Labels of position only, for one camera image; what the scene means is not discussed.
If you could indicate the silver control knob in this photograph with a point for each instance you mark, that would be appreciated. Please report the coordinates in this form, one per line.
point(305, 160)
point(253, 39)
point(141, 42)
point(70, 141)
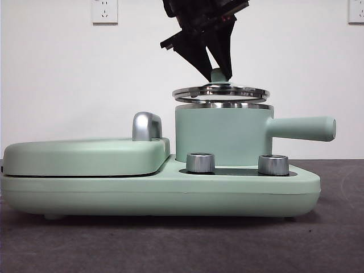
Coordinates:
point(200, 163)
point(273, 165)

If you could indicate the white wall socket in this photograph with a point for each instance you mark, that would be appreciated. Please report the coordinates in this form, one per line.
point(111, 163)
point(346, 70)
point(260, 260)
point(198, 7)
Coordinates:
point(356, 11)
point(104, 11)

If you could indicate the mint green breakfast machine base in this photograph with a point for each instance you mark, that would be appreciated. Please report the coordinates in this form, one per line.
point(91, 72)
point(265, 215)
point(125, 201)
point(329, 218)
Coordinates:
point(170, 196)

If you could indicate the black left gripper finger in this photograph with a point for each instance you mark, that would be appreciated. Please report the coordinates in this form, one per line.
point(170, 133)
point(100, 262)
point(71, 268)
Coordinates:
point(223, 48)
point(196, 54)

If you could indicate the glass pot lid green knob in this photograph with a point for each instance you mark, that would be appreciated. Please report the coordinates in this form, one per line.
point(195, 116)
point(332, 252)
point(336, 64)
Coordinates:
point(221, 92)

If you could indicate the mint green griddle lid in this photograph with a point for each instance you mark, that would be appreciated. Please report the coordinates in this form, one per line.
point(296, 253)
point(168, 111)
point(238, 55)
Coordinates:
point(85, 156)

